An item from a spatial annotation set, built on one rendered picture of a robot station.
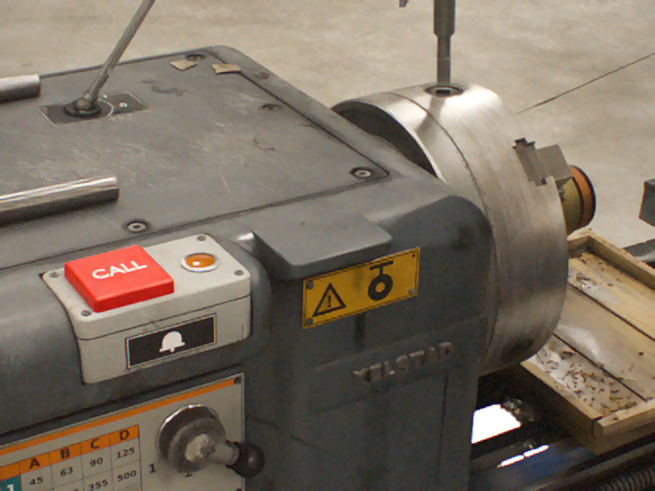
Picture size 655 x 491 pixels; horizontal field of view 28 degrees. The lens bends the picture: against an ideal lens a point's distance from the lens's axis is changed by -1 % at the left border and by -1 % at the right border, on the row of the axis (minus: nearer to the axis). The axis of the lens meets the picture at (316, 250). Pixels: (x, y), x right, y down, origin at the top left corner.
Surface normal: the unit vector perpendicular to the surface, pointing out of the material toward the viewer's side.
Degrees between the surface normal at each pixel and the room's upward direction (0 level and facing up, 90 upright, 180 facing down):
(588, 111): 0
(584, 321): 0
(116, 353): 90
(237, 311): 90
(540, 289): 87
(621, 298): 0
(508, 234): 64
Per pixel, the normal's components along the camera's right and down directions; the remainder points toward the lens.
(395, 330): 0.52, 0.41
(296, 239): 0.03, -0.88
